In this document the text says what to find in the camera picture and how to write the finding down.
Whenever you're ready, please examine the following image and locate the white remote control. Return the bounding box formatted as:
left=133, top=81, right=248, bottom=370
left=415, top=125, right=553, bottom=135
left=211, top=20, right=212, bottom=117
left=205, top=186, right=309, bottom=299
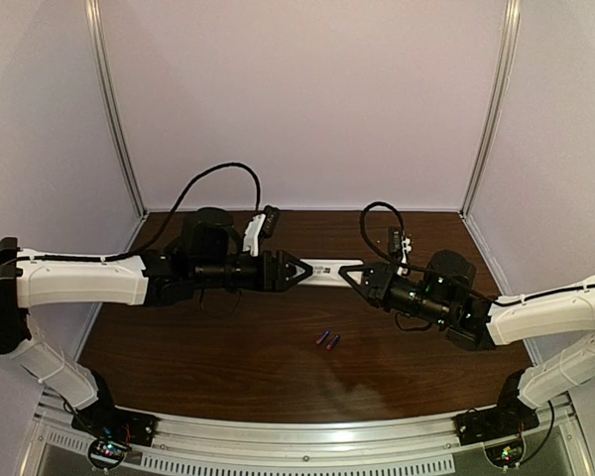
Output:
left=298, top=258, right=364, bottom=289

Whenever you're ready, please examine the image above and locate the blue red battery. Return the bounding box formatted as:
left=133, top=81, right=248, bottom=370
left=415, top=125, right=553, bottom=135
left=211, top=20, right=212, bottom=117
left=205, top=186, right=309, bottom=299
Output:
left=315, top=329, right=330, bottom=346
left=325, top=334, right=341, bottom=351

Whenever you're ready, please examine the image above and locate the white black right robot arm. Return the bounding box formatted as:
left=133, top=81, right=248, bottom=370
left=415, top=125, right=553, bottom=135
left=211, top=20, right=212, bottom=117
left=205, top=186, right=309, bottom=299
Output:
left=339, top=250, right=595, bottom=438

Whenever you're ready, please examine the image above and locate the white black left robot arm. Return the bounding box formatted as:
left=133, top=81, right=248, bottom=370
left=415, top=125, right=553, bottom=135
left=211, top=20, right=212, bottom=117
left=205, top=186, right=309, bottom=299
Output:
left=0, top=206, right=313, bottom=440

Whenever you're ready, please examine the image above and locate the right circuit board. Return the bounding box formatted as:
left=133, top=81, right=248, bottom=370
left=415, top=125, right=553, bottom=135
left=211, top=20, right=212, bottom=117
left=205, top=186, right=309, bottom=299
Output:
left=483, top=437, right=526, bottom=470

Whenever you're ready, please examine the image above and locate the circuit board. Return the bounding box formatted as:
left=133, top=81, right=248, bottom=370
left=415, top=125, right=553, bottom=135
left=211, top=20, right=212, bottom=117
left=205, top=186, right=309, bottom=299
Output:
left=483, top=437, right=526, bottom=470
left=86, top=438, right=131, bottom=471

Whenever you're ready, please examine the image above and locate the left circuit board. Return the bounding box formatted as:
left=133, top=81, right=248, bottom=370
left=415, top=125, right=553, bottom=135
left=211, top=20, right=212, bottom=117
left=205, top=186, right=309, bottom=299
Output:
left=86, top=438, right=131, bottom=471

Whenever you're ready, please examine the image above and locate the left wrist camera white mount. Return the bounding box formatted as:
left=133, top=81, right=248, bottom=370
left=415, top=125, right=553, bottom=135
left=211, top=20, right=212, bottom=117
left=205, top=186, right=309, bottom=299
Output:
left=242, top=205, right=281, bottom=257

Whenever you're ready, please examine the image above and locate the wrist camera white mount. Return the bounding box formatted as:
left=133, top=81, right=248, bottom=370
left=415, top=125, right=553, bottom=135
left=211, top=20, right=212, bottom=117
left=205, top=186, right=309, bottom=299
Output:
left=387, top=226, right=412, bottom=277
left=242, top=205, right=281, bottom=257

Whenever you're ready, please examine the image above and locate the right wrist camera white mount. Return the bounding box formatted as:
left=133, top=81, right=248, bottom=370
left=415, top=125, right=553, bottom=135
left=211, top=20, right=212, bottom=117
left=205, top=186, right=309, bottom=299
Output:
left=387, top=226, right=412, bottom=277

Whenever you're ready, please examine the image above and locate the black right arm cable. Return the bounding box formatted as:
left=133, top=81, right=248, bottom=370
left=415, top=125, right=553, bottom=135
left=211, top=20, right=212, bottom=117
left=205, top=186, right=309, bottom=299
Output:
left=359, top=200, right=595, bottom=306

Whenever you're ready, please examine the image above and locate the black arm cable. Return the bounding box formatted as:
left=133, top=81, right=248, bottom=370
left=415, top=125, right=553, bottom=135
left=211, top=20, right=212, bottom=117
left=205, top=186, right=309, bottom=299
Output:
left=0, top=162, right=264, bottom=289
left=359, top=200, right=595, bottom=306

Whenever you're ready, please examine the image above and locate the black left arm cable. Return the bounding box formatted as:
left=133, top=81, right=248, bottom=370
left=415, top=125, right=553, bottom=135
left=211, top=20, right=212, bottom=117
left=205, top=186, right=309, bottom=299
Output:
left=0, top=162, right=264, bottom=289

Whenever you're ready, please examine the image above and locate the front aluminium rail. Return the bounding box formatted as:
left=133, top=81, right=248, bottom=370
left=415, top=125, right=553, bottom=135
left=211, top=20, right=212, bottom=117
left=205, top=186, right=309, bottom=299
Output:
left=16, top=391, right=595, bottom=475

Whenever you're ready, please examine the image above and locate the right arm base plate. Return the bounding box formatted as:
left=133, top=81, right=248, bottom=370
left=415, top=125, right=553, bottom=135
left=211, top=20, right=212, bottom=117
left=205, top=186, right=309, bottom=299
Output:
left=452, top=404, right=539, bottom=446

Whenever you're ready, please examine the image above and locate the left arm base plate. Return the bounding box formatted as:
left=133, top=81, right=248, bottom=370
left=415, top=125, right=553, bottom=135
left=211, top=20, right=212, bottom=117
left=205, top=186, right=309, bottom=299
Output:
left=71, top=407, right=158, bottom=447

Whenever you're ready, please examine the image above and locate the right aluminium frame post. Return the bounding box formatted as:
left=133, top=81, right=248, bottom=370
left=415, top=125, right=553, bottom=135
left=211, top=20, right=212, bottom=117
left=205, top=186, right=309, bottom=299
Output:
left=460, top=0, right=522, bottom=220

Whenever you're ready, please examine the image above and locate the aluminium frame post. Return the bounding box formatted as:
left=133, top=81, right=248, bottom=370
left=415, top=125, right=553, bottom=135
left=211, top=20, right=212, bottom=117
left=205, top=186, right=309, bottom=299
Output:
left=460, top=0, right=522, bottom=220
left=84, top=0, right=147, bottom=218

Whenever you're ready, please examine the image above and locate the left aluminium frame post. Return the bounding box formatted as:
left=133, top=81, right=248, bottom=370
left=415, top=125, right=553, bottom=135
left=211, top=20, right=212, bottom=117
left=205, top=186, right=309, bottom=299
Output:
left=84, top=0, right=147, bottom=218

